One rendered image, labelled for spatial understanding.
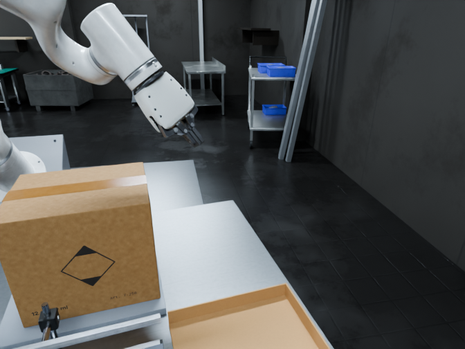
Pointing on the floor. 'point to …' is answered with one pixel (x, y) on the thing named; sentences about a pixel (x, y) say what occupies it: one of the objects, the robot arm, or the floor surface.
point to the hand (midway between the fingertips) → (194, 138)
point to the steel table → (205, 96)
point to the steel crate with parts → (57, 89)
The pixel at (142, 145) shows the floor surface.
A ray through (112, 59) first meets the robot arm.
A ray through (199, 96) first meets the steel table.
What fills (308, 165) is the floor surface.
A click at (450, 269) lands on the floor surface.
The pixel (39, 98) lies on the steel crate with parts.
